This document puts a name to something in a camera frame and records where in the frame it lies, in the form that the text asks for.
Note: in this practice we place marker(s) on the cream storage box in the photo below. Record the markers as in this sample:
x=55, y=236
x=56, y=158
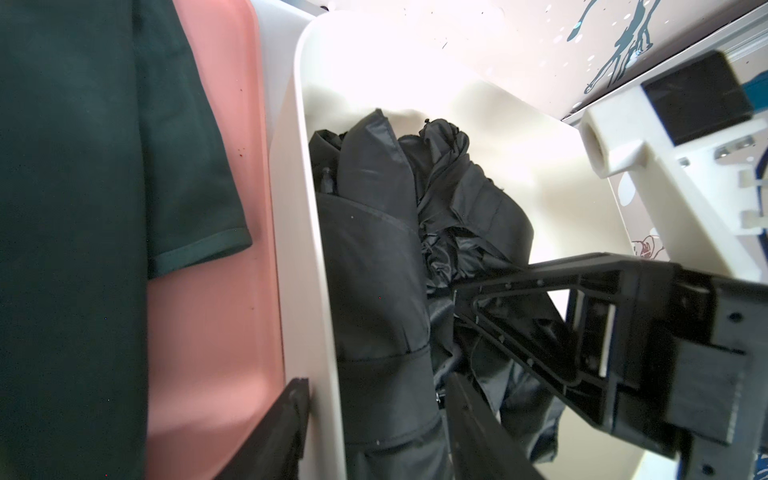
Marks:
x=329, y=71

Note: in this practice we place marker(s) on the pink plastic tray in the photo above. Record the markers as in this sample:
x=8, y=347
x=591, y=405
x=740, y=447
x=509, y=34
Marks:
x=215, y=345

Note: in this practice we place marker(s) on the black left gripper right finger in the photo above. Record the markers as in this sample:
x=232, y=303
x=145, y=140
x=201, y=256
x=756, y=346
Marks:
x=480, y=447

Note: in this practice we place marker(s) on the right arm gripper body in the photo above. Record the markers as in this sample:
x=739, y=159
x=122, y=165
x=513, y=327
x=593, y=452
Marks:
x=687, y=366

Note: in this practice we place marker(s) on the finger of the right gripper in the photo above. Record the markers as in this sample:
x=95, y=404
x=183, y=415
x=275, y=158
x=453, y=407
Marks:
x=580, y=325

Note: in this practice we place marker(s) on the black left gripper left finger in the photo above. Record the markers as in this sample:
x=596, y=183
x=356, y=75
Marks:
x=275, y=447

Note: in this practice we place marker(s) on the black umbrella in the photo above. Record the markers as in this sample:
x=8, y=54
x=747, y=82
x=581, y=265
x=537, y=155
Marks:
x=366, y=203
x=470, y=229

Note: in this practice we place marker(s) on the dark green cloth napkin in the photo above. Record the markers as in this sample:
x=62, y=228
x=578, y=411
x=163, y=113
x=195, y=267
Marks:
x=113, y=173

